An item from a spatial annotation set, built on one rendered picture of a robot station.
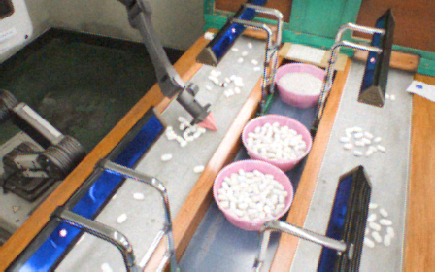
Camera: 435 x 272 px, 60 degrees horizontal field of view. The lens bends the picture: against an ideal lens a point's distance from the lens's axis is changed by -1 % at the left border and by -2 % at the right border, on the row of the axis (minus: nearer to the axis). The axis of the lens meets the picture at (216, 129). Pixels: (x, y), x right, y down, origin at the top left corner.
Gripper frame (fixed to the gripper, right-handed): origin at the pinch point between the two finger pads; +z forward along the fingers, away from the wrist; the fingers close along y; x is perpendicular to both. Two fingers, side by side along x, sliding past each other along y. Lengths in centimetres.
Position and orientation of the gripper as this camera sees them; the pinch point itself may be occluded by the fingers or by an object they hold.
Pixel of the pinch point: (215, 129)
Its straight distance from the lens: 152.8
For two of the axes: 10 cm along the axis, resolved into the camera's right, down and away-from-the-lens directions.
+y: 3.9, -6.0, 7.0
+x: -6.1, 4.0, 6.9
